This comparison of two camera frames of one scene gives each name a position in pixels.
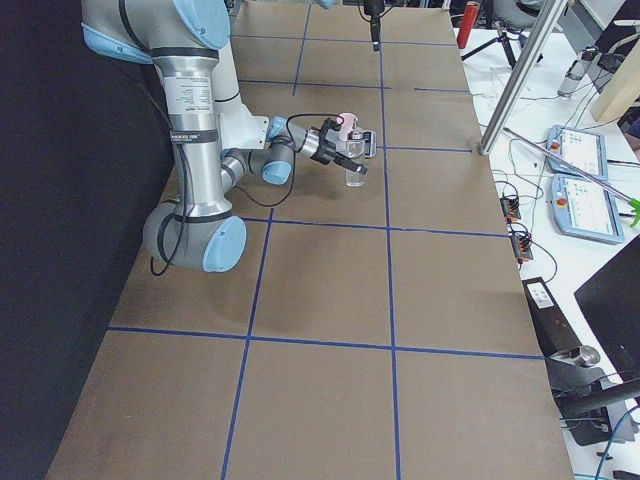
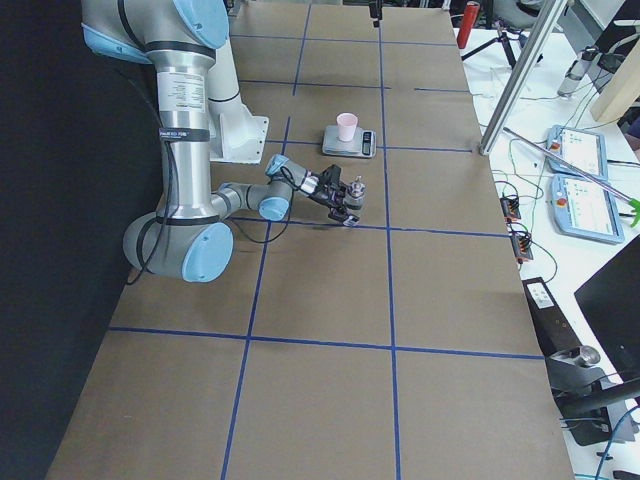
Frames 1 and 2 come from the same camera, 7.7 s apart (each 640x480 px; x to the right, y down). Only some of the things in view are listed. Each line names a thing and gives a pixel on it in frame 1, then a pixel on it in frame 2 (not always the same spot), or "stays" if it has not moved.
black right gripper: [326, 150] → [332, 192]
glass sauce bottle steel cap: [355, 152] → [357, 188]
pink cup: [349, 125] stays
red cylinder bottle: [471, 14] stays
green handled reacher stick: [634, 203] stays
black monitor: [610, 302] stays
